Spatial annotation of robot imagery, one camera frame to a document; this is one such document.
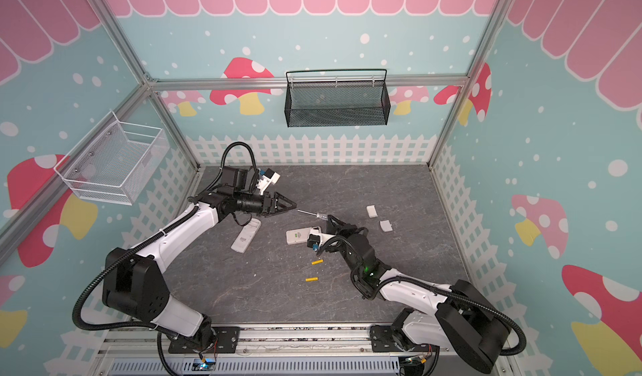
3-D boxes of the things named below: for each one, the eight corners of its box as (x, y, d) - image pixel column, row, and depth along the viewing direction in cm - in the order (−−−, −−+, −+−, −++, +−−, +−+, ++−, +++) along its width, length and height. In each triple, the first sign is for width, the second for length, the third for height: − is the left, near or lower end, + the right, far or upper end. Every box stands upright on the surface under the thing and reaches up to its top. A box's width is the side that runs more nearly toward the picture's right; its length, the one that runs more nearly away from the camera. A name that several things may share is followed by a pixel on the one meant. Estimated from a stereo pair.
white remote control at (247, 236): (231, 249, 95) (230, 247, 94) (250, 219, 104) (249, 216, 103) (245, 254, 94) (244, 252, 93) (263, 222, 103) (262, 220, 101)
